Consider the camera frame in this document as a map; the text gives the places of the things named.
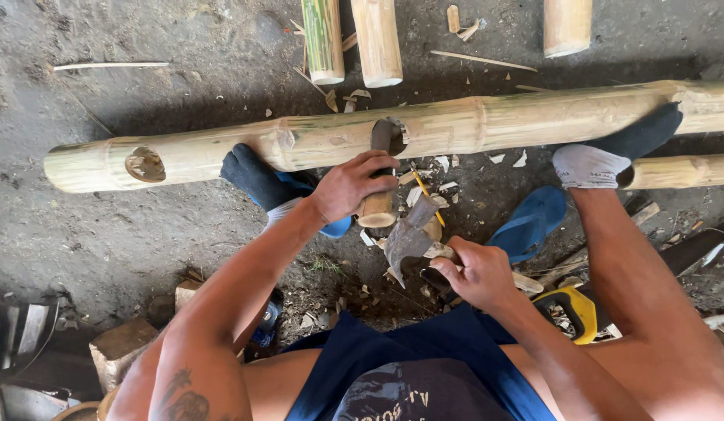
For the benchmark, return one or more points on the short wooden stick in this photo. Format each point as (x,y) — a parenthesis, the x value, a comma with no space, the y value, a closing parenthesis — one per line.
(645,213)

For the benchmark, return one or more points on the short bamboo peg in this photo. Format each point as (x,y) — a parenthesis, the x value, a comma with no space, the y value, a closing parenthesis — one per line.
(378,209)

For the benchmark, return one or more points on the person's left hand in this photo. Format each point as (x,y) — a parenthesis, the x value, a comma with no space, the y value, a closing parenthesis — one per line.
(344,187)

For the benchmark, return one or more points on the long pointed bamboo sliver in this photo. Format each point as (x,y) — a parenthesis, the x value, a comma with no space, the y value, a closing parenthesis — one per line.
(485,60)

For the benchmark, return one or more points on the yellow pencil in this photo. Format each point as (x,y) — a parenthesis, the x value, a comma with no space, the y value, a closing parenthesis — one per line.
(423,188)

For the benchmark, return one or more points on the blue sleeveless shirt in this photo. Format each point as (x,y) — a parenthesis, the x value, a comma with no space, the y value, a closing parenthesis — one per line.
(368,351)

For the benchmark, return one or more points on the thin pale bamboo sliver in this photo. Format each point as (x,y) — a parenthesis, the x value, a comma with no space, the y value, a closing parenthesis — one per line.
(110,65)

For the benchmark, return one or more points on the person's right leg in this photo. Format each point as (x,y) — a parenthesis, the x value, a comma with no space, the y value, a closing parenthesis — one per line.
(648,292)

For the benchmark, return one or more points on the heap of scrap items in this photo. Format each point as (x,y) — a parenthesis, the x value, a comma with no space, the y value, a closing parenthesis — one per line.
(23,351)

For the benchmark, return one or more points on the blue bottle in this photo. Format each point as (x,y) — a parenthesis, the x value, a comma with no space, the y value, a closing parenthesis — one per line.
(268,321)

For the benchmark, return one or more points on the person's left fingers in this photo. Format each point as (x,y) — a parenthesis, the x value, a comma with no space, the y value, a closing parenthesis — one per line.
(378,162)

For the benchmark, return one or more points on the person's left leg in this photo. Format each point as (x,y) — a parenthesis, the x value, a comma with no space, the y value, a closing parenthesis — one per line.
(268,380)

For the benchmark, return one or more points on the long bamboo pole with holes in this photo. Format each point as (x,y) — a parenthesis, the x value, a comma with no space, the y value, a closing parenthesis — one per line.
(514,120)

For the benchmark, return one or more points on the person's leg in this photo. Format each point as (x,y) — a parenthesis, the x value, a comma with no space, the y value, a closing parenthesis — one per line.
(648,292)
(268,380)

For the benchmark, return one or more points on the scatter of bamboo shavings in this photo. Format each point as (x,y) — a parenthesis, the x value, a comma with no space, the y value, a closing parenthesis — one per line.
(444,163)

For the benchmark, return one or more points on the person's left socked foot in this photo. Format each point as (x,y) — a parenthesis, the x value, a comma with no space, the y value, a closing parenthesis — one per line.
(254,175)

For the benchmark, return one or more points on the large rough wood block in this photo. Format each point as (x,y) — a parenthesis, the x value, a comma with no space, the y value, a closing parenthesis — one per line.
(119,351)

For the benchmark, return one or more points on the small wood block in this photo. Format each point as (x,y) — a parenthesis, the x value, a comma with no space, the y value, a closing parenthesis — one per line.
(185,292)

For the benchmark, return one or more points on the small flat bamboo offcut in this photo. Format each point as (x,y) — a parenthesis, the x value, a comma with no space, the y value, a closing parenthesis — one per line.
(453,18)

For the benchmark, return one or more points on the person's right socked foot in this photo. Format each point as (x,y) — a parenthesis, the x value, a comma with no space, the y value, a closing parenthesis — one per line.
(607,155)

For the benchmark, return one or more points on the pale thick bamboo piece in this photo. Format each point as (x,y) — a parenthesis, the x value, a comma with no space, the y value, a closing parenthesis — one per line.
(376,41)

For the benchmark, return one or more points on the person's socked foot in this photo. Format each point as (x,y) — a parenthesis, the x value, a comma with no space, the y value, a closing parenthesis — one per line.
(607,155)
(254,175)

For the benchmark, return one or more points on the person's right hand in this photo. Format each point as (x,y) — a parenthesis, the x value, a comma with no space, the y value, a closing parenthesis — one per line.
(485,278)

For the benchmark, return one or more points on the blue flip-flop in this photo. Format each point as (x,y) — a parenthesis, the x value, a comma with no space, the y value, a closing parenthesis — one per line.
(528,225)
(337,228)

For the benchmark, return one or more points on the green streaked bamboo piece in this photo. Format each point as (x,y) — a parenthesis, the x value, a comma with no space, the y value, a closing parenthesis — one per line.
(324,41)

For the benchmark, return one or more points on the pale short bamboo piece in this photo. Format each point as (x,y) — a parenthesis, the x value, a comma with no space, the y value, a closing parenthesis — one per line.
(566,26)

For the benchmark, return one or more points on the plain bamboo pole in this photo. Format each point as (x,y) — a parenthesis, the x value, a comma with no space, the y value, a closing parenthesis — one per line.
(683,171)

